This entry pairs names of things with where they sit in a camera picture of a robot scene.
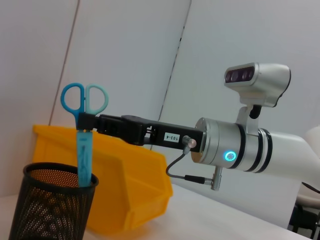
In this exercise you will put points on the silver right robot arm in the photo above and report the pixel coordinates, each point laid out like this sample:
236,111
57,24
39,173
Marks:
225,140

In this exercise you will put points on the blue teal scissors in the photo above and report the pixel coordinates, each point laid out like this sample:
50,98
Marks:
83,150

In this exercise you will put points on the black mesh pen holder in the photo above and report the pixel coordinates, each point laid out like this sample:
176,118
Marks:
50,212

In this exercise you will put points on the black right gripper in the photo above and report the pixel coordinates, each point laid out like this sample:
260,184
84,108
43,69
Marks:
162,135

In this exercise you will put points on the yellow plastic bin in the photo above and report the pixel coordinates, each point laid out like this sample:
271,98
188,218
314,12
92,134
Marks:
140,180

